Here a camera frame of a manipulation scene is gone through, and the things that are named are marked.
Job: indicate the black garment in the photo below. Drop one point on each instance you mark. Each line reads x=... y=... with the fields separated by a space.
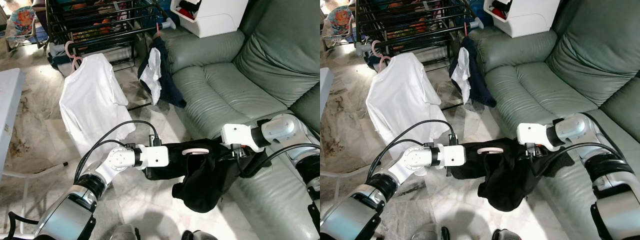
x=210 y=180
x=510 y=180

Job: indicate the pink plastic clothes hanger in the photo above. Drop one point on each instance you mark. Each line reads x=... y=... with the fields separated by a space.
x=158 y=32
x=490 y=150
x=195 y=151
x=373 y=48
x=465 y=31
x=66 y=48

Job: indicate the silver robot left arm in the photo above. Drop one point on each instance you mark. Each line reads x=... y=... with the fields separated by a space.
x=370 y=215
x=60 y=220

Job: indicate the silver robot left leg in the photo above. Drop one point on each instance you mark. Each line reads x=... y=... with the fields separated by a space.
x=427 y=234
x=125 y=234

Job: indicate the silver robot leg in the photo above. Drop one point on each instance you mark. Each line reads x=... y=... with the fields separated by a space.
x=507 y=236
x=427 y=234
x=125 y=234
x=200 y=236

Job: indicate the green leather sofa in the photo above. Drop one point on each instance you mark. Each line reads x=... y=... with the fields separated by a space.
x=530 y=85
x=225 y=85

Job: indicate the silver robot right leg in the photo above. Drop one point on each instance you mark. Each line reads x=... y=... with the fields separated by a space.
x=200 y=236
x=507 y=236

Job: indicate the navy and white garment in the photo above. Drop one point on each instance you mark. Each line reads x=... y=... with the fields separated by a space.
x=482 y=85
x=170 y=85

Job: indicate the white t-shirt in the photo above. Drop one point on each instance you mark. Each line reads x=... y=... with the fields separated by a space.
x=400 y=100
x=92 y=100

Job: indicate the large light blue plastic table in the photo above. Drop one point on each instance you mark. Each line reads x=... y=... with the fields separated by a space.
x=10 y=110
x=325 y=95

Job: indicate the white plastic container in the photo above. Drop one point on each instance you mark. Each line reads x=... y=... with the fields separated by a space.
x=220 y=20
x=530 y=20

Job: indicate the black metal drying rack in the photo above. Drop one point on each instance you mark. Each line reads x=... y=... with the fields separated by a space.
x=125 y=33
x=430 y=34

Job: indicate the colourful baby bouncer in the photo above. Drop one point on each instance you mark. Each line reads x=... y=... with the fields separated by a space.
x=22 y=22
x=339 y=22

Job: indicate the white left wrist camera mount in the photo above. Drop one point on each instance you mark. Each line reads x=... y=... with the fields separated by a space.
x=452 y=156
x=155 y=156

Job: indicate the white table leg frame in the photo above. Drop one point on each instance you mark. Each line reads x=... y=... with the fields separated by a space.
x=35 y=170

